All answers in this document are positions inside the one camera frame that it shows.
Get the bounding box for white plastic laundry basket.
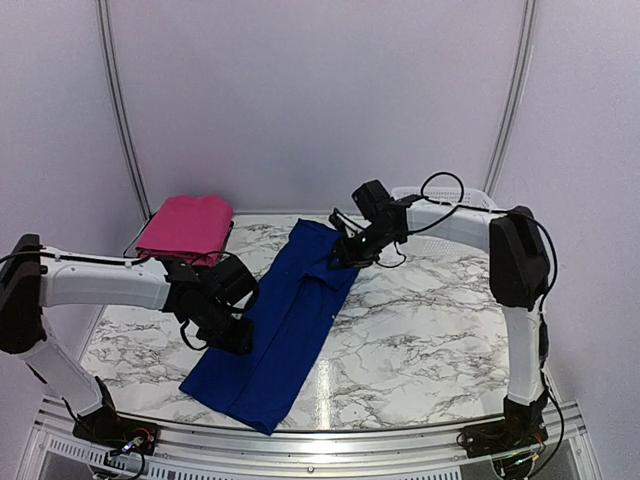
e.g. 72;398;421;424
406;187;500;253

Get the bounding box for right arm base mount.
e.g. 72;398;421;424
456;413;548;458

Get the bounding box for folded grey polo shirt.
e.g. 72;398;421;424
121;220;235;266

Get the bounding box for right aluminium corner post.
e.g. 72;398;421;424
482;0;539;196

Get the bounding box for aluminium front frame rail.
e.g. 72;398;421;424
17;397;603;479

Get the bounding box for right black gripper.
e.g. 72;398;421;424
326;222;399;271

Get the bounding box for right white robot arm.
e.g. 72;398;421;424
328;180;557;448

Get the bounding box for blue garment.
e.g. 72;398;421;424
179;219;358;435

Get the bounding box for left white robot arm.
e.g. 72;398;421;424
1;234;259;445

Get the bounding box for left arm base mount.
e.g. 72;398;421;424
73;407;159;456

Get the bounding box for pink trousers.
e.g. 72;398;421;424
135;195;233;266

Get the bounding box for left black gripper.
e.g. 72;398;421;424
194;298;254;356

